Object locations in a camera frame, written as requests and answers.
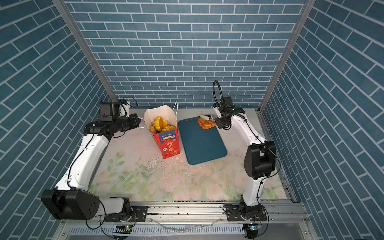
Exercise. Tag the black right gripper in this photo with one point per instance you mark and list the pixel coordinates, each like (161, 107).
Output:
(219, 124)

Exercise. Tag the steel tongs with white tips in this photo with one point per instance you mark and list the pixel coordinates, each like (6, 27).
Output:
(207, 117)

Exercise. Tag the reddish brown flaky pastry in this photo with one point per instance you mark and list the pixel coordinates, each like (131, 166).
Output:
(206, 124)

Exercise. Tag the small round striped bun back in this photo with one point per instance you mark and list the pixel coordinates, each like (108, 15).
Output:
(159, 123)

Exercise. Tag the red white paper bag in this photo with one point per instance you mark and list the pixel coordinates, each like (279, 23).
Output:
(168, 142)

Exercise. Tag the twisted ring bread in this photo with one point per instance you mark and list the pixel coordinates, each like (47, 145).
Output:
(153, 130)

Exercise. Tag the sesame covered golden bun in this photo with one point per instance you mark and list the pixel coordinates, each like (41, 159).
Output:
(168, 128)

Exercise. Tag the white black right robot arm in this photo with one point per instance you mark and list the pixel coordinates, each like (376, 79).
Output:
(260, 159)

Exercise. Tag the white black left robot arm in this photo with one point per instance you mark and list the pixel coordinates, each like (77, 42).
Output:
(71, 199)

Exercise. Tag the dark teal plastic tray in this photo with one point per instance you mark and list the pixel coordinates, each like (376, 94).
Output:
(200, 145)

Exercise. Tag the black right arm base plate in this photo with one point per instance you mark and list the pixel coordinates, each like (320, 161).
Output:
(241, 212)

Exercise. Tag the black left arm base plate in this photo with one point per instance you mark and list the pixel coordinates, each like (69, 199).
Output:
(136, 214)

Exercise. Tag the aluminium corner post left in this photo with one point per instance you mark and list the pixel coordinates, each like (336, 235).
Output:
(76, 32)

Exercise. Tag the aluminium corner post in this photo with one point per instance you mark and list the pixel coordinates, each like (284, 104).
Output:
(287, 51)
(76, 32)

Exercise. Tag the aluminium front rail frame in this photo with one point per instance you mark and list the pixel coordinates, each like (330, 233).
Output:
(281, 220)

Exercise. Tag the aluminium corner post right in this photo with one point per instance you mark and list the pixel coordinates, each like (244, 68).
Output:
(287, 51)

